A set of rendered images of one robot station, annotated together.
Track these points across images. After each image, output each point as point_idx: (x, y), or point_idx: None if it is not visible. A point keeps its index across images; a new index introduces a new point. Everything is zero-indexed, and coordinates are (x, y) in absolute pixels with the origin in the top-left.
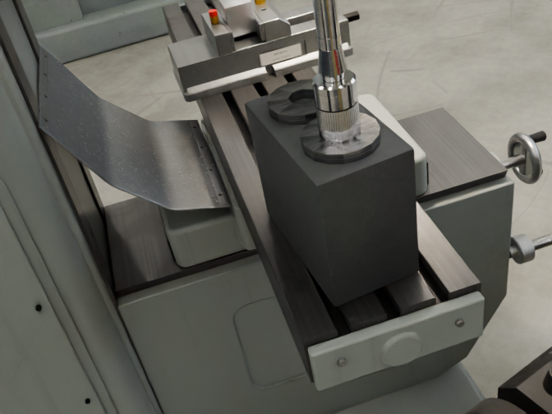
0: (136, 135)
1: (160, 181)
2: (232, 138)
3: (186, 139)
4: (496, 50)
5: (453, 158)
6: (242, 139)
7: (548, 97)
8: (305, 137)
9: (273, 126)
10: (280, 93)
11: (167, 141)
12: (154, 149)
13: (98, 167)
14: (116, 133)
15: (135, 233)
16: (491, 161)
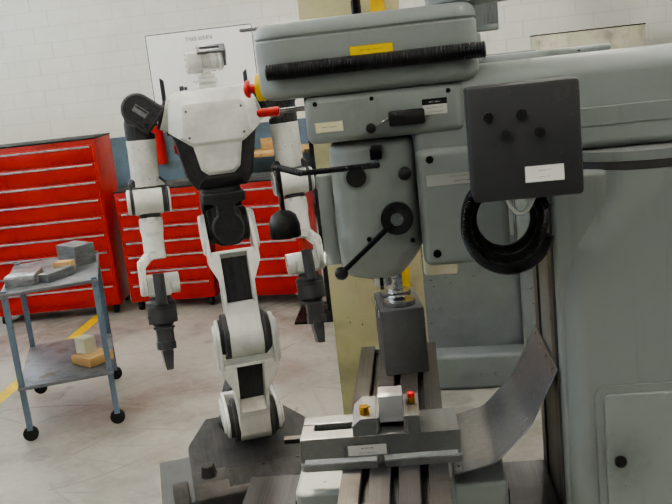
0: (503, 432)
1: (489, 414)
2: (432, 404)
3: (467, 454)
4: None
5: (273, 490)
6: (425, 402)
7: None
8: (408, 289)
9: (416, 299)
10: (407, 300)
11: (483, 448)
12: (492, 436)
13: (517, 370)
14: (515, 412)
15: (530, 488)
16: (254, 483)
